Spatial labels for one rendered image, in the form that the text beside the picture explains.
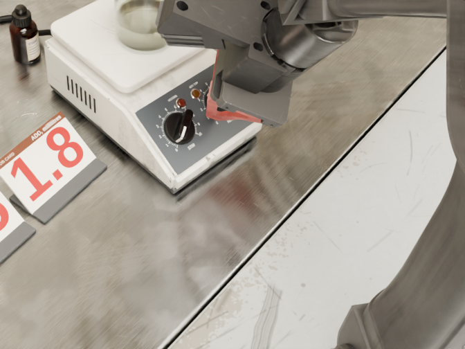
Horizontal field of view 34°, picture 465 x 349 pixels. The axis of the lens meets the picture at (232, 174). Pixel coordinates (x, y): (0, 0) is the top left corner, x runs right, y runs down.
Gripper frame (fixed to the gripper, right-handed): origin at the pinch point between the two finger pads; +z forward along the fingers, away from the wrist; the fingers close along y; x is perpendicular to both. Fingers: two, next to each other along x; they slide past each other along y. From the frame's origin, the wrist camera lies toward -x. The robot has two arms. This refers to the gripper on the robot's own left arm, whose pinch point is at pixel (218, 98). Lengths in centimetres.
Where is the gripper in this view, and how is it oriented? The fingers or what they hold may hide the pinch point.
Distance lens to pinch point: 75.3
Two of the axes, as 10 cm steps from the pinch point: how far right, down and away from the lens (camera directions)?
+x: 8.8, 3.1, 3.7
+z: -4.5, 2.7, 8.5
